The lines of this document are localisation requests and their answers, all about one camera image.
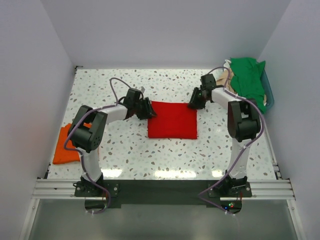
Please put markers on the aluminium frame rail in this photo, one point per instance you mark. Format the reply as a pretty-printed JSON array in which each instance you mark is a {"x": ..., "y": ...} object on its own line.
[{"x": 260, "y": 189}]

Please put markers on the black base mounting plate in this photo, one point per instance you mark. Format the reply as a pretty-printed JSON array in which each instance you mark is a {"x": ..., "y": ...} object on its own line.
[{"x": 114, "y": 194}]

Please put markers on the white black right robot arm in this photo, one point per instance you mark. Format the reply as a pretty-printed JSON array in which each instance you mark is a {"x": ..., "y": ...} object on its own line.
[{"x": 243, "y": 123}]

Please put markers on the beige t shirt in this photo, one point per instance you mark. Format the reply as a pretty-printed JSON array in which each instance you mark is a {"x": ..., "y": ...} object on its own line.
[{"x": 225, "y": 80}]

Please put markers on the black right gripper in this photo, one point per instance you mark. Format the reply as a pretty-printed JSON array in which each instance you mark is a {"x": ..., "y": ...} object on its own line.
[{"x": 194, "y": 101}]

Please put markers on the red t shirt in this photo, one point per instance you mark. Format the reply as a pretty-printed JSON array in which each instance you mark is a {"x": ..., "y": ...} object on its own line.
[{"x": 172, "y": 121}]

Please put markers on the blue laundry basket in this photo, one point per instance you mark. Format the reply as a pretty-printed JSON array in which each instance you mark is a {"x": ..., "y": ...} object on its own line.
[{"x": 268, "y": 91}]

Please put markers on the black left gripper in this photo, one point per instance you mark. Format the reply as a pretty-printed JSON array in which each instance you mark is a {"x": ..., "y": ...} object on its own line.
[{"x": 148, "y": 111}]

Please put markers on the white cloth in basket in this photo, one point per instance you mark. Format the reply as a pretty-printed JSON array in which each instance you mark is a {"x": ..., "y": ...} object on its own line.
[{"x": 227, "y": 63}]

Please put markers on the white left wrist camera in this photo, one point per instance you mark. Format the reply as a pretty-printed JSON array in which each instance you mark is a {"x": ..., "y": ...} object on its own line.
[{"x": 142, "y": 89}]

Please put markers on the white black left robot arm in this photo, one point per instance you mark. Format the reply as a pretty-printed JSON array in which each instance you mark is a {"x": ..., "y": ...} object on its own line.
[{"x": 88, "y": 126}]

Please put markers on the green t shirt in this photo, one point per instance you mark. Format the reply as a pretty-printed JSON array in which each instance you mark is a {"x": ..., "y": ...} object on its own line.
[{"x": 246, "y": 80}]

